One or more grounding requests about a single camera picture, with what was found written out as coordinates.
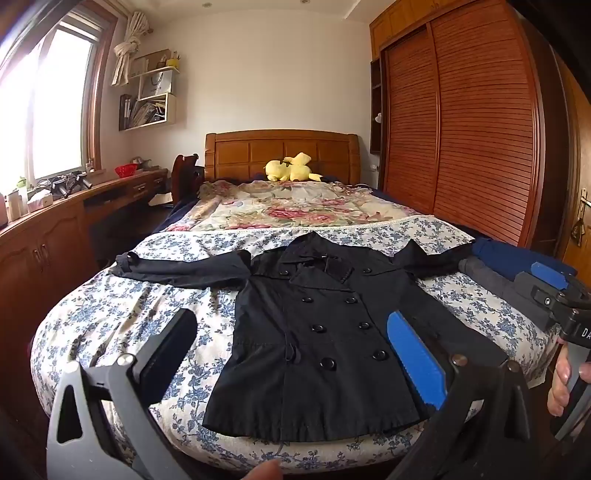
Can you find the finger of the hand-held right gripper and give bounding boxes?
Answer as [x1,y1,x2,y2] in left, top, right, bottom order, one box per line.
[513,271,561,310]
[530,261,578,291]

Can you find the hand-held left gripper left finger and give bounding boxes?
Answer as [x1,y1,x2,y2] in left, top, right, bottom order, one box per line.
[46,308,199,480]

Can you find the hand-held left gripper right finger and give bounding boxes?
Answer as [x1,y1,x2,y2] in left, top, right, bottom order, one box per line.
[387,310,541,480]

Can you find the black double-breasted coat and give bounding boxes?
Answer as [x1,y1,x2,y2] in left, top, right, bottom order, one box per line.
[108,232,509,444]

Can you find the person's right hand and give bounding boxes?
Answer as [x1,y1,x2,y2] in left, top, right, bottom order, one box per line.
[547,339,591,418]

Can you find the person's left hand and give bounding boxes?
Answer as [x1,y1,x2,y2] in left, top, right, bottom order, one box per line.
[240,460,282,480]

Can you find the blue floral blanket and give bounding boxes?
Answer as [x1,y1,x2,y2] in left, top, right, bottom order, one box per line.
[30,216,561,474]

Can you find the folded grey garment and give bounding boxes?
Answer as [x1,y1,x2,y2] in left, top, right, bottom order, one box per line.
[458,257,561,330]

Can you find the folded blue garment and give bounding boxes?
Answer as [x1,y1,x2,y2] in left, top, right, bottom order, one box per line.
[472,237,578,282]

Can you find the wooden door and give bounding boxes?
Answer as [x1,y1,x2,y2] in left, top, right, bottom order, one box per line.
[554,60,591,278]

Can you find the wooden slatted wardrobe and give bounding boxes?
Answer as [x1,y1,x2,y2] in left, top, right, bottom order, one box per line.
[369,0,568,259]

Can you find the long wooden desk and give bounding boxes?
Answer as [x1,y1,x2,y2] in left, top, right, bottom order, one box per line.
[0,168,169,416]

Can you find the wooden chair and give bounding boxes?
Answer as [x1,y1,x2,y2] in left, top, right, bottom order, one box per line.
[172,154,206,204]

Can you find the pink floral quilt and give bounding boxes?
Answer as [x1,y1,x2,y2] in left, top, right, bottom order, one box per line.
[189,180,435,232]

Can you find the black hand tools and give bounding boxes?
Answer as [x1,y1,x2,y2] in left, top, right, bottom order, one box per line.
[46,172,93,199]

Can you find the wooden headboard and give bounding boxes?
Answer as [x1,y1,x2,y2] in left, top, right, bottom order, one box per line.
[204,130,360,185]

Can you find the white bottle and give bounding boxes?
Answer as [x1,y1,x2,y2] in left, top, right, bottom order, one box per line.
[7,189,28,220]

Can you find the yellow plush toy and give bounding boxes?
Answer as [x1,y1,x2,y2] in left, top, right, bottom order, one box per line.
[264,152,322,183]

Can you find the row of books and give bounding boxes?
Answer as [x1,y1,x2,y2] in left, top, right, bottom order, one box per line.
[121,95,169,130]

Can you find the white paper bag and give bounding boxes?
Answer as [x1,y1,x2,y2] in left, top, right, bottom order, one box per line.
[140,69,174,100]

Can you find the wood-framed window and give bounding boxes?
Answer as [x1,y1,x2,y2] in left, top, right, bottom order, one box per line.
[0,11,116,185]

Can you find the beige flat box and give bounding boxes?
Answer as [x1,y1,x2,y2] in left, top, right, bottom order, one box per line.
[130,50,169,77]

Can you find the tied beige curtain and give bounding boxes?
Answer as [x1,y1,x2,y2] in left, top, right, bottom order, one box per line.
[112,10,151,86]

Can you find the brass door handle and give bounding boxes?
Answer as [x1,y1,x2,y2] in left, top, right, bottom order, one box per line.
[570,189,591,245]

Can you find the white wall shelf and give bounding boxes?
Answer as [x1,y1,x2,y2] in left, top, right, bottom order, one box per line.
[119,48,181,132]

